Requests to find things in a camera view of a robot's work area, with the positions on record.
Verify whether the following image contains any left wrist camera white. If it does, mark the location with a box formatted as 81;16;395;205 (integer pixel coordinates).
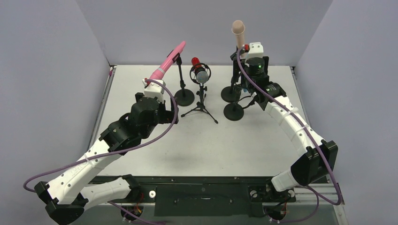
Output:
142;79;165;104

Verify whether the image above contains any teal microphone black stand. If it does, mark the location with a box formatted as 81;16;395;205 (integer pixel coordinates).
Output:
221;85;244;121

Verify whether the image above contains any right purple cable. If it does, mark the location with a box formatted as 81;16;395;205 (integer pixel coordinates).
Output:
236;46;343;206

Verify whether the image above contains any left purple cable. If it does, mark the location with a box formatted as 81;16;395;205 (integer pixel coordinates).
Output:
23;79;179;194

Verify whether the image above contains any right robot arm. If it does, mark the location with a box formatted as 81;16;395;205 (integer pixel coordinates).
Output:
230;52;338;200

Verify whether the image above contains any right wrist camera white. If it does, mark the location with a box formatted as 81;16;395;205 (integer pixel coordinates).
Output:
244;42;264;59

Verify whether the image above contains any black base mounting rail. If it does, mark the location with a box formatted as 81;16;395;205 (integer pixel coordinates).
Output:
90;175;330;225

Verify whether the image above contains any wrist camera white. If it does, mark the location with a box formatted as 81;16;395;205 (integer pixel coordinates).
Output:
142;79;165;104
244;42;264;59

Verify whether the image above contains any pink microphone black stand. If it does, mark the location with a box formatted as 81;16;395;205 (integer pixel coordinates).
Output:
173;53;195;106

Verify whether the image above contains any beige microphone black stand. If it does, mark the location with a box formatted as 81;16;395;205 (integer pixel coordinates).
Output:
221;46;248;104

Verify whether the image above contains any purple cable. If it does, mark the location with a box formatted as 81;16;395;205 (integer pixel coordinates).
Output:
236;46;343;206
23;79;179;194

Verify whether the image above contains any black tripod shock-mount stand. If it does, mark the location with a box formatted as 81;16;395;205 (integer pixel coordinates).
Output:
181;63;219;125

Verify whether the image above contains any red mesh microphone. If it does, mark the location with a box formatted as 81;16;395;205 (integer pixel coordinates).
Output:
190;57;211;84

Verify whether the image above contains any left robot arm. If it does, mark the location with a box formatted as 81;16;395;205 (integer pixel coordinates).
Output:
34;93;178;225

